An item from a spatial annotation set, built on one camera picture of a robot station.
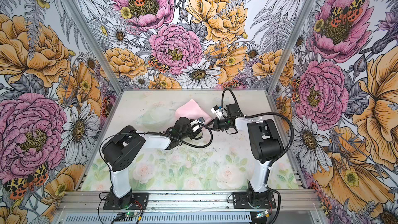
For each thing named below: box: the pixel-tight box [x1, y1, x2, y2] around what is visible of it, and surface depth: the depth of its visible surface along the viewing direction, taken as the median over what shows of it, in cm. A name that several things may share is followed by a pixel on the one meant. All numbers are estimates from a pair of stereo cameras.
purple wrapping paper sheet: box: [174, 98, 212, 123], surface depth 103 cm
